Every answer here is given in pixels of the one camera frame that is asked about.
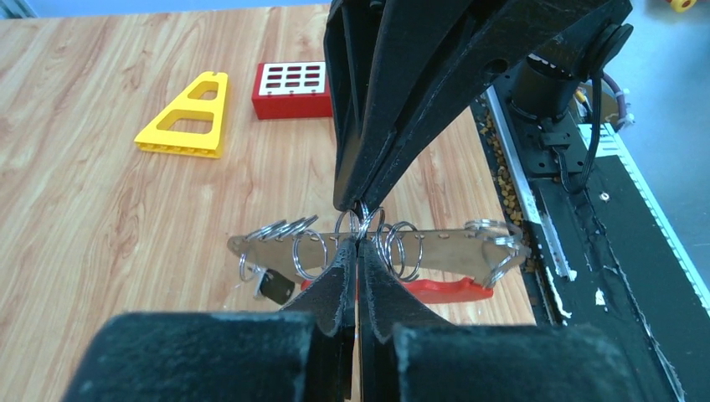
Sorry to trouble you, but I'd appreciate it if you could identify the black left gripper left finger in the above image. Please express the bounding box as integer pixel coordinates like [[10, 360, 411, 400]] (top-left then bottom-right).
[[64, 239, 357, 401]]

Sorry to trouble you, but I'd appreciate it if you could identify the metal key organizer red handle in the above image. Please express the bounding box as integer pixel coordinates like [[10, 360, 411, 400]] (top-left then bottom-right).
[[227, 208, 530, 304]]

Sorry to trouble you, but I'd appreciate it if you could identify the yellow triangular bracket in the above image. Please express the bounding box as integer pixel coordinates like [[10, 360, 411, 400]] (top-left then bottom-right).
[[134, 71, 229, 158]]

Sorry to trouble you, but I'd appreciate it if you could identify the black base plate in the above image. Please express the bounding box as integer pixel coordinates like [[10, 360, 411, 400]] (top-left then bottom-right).
[[471, 66, 710, 402]]

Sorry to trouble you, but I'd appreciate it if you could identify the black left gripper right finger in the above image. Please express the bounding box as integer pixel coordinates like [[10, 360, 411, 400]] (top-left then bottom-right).
[[357, 240, 682, 401]]

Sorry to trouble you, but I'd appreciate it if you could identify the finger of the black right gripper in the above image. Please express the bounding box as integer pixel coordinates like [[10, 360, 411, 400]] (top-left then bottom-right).
[[354, 1, 632, 208], [324, 1, 399, 211]]

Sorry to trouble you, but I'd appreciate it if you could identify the black tag key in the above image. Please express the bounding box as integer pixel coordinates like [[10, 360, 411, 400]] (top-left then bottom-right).
[[255, 269, 296, 306]]

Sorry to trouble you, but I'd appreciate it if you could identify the red perforated block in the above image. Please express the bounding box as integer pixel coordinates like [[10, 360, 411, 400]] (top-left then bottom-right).
[[251, 61, 333, 120]]

